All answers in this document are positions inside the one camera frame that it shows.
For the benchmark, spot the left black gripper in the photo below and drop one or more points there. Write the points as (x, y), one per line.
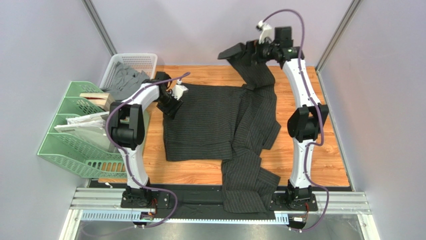
(171, 111)

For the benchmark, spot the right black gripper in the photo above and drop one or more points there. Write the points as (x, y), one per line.
(247, 51)

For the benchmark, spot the dark pinstriped long sleeve shirt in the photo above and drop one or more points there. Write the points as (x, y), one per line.
(233, 125)

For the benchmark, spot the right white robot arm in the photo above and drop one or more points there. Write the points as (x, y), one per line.
(306, 124)

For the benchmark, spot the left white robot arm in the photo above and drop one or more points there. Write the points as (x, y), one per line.
(126, 129)

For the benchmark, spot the white plastic basket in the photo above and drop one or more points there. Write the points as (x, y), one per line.
(141, 62)

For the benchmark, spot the grey shirt in basket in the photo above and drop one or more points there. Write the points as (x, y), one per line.
(125, 82)

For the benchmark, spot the wooden block in rack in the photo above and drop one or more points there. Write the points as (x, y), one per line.
(100, 99)

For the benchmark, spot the green file organizer rack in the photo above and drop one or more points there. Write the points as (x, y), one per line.
(71, 153)

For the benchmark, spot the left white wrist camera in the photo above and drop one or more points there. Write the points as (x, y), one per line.
(179, 90)

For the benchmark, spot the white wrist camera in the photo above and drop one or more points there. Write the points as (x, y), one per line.
(179, 90)
(265, 32)

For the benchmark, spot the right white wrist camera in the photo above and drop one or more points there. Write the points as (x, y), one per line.
(265, 32)

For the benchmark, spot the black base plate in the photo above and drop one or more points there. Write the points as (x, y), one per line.
(202, 202)

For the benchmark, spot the aluminium rail frame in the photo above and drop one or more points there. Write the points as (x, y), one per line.
(100, 204)

